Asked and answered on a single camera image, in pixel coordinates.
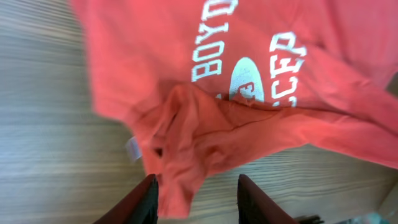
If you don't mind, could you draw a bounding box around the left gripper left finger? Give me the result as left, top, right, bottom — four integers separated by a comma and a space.
94, 174, 159, 224

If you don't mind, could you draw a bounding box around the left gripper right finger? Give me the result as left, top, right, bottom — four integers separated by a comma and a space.
237, 174, 298, 224

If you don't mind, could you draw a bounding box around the red printed t-shirt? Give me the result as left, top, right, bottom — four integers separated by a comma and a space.
71, 0, 397, 218

